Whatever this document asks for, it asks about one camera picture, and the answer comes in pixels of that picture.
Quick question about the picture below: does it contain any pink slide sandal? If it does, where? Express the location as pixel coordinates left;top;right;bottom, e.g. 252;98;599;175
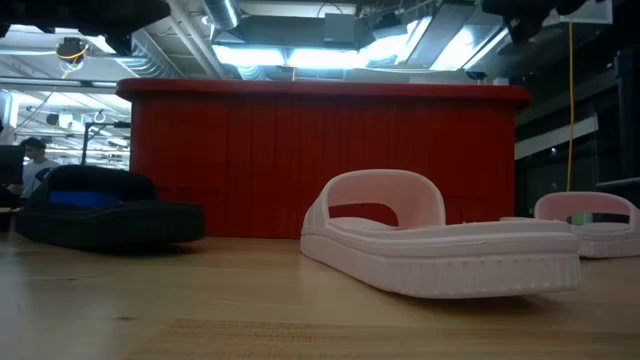
299;168;584;300
499;191;640;260

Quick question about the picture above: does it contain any silver ventilation duct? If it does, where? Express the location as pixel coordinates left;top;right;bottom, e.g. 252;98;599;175
202;0;242;31

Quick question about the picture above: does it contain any red plastic bin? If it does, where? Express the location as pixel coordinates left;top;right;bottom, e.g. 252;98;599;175
115;77;532;240

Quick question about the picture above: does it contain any person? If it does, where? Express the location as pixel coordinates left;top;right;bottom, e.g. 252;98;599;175
19;137;62;200

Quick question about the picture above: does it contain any black slide sandal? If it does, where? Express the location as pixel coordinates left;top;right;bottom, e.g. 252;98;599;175
15;164;206;250

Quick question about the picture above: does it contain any grey ceiling box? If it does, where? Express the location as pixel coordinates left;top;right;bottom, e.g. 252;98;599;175
323;12;357;45

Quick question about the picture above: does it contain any black cable reel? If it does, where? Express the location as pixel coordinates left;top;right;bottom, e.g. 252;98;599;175
54;36;91;66

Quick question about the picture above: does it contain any fluorescent ceiling light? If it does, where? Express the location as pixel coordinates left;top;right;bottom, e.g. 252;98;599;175
212;43;361;70

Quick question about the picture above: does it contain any blue plastic bin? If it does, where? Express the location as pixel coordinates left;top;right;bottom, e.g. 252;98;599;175
48;190;121;209

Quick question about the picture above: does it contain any black computer monitor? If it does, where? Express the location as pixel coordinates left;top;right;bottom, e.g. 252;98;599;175
0;144;26;187

